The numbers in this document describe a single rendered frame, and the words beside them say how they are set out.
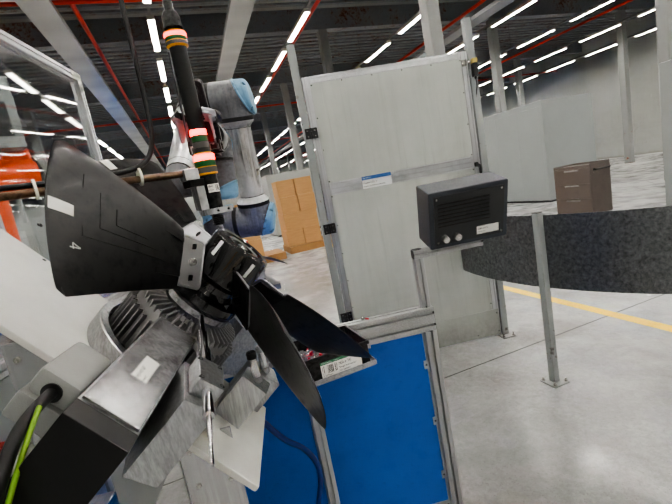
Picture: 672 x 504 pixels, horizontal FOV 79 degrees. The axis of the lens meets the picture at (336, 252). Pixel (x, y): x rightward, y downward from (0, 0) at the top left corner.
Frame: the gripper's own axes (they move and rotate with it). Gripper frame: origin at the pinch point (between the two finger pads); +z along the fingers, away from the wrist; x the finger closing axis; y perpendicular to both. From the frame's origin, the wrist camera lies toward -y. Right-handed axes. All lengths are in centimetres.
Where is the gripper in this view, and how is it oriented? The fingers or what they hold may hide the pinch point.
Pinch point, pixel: (188, 111)
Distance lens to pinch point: 90.5
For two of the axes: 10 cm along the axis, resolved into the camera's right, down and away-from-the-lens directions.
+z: 1.2, 1.3, -9.8
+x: -9.8, 2.0, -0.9
